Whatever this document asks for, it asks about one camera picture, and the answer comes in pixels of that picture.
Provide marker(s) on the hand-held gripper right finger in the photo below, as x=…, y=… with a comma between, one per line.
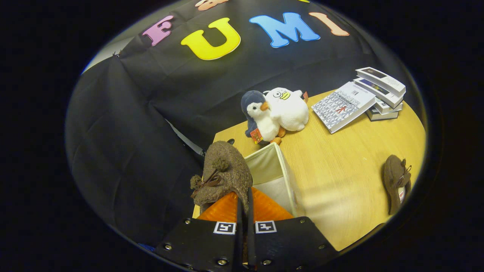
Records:
x=291, y=243

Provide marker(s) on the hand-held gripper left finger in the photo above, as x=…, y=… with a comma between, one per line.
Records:
x=204, y=245

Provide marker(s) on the beige fabric storage box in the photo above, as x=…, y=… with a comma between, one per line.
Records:
x=270, y=170

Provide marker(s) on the brown fuzzy shoe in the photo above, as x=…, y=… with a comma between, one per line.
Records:
x=393, y=177
x=227, y=170

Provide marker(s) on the black backdrop cloth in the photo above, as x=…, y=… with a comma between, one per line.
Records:
x=124, y=151

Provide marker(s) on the grey penguin plush toy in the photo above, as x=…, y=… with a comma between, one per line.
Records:
x=261, y=117

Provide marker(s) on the white duck plush toy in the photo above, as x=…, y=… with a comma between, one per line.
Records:
x=289, y=111

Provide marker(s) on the patterned cover book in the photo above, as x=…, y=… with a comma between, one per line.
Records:
x=342, y=105

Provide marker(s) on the white book with dark cover picture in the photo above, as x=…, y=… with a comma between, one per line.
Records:
x=382, y=79

